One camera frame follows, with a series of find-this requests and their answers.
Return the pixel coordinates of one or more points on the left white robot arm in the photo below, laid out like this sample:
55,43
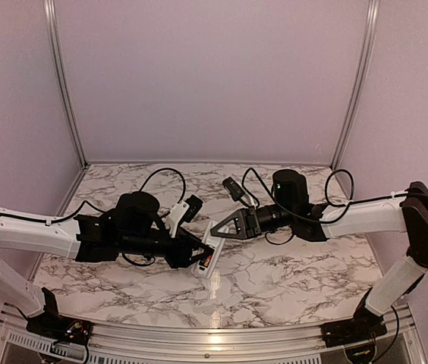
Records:
132,227

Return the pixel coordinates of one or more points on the front aluminium rail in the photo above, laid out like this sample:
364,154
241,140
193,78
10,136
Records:
121,343

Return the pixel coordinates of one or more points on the left aluminium frame post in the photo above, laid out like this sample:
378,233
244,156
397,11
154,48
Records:
55,45

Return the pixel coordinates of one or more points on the aluminium frame post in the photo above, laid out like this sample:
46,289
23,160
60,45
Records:
55,45
363,65

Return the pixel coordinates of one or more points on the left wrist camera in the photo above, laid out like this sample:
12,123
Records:
184,211

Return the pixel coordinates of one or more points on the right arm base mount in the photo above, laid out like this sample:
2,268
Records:
351,331

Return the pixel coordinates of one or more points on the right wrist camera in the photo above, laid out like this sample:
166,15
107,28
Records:
233,188

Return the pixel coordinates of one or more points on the white battery cover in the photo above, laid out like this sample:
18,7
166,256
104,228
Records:
232,301

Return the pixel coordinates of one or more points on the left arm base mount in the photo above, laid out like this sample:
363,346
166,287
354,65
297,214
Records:
61,329

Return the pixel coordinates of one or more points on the right aluminium frame post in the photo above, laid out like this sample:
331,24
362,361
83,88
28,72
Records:
363,65

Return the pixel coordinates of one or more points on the white remote control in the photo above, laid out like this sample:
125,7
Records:
215,244

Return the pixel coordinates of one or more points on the orange battery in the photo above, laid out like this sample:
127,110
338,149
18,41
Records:
204,264

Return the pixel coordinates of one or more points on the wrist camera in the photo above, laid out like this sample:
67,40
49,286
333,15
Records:
233,188
184,211

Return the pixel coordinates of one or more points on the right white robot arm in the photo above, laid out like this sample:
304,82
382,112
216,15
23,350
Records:
404,212

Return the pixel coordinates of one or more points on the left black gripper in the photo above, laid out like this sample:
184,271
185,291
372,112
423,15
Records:
180,255

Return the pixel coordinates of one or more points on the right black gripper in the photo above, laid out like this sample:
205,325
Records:
246,219

